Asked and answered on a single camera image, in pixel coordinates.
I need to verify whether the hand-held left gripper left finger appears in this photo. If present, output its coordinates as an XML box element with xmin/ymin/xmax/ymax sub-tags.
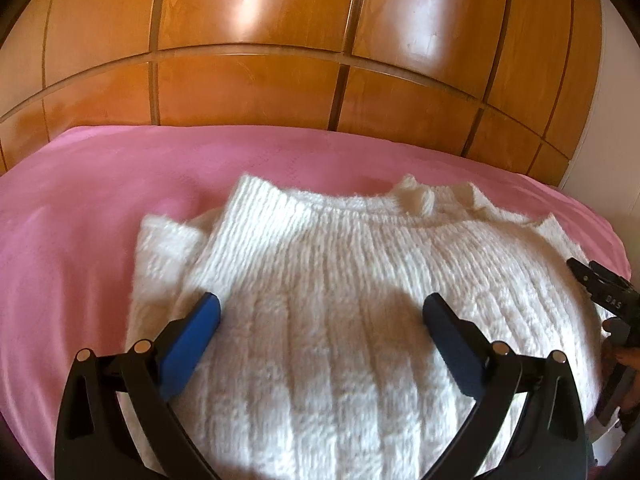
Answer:
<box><xmin>52</xmin><ymin>291</ymin><xmax>223</xmax><ymax>480</ymax></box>

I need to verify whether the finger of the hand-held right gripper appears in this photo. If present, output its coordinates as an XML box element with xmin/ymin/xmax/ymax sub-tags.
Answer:
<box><xmin>566</xmin><ymin>257</ymin><xmax>626</xmax><ymax>312</ymax></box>
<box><xmin>589</xmin><ymin>260</ymin><xmax>636</xmax><ymax>293</ymax></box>

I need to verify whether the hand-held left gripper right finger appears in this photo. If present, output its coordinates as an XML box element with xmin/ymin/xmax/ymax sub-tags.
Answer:
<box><xmin>421</xmin><ymin>293</ymin><xmax>588</xmax><ymax>480</ymax></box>

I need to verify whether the white knit sweater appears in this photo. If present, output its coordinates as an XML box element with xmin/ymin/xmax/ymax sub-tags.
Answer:
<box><xmin>127</xmin><ymin>174</ymin><xmax>608</xmax><ymax>480</ymax></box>

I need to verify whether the person's right hand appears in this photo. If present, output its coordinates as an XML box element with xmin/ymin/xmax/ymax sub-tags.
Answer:
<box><xmin>601</xmin><ymin>317</ymin><xmax>640</xmax><ymax>413</ymax></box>

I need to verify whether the pink blanket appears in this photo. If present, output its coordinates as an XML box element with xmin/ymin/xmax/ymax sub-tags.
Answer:
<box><xmin>0</xmin><ymin>125</ymin><xmax>632</xmax><ymax>480</ymax></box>

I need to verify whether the wooden headboard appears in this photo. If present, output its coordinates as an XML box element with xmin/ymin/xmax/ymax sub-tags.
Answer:
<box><xmin>0</xmin><ymin>0</ymin><xmax>607</xmax><ymax>192</ymax></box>

